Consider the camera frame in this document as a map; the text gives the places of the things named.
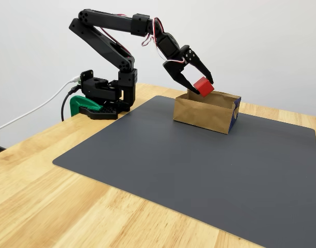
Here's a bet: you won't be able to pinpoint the red cube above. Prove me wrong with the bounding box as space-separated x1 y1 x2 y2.
193 76 215 98

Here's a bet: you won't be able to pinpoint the black cable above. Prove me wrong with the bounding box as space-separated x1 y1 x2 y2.
60 86 81 122

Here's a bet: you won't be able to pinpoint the grey mat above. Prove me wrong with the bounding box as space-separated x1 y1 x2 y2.
52 95 316 248

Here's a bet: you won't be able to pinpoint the red white servo wires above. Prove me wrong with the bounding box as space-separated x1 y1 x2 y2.
98 12 187 66

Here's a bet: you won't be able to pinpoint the green clamp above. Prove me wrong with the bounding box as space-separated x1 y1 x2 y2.
69 95 104 117

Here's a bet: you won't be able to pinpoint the brown paper box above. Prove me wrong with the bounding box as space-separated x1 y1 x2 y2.
172 89 242 135

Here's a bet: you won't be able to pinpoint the white cable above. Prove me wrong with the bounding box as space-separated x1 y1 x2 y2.
0 75 81 134

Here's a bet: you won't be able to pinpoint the black controller board mount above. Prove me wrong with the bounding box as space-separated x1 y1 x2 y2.
79 69 94 86

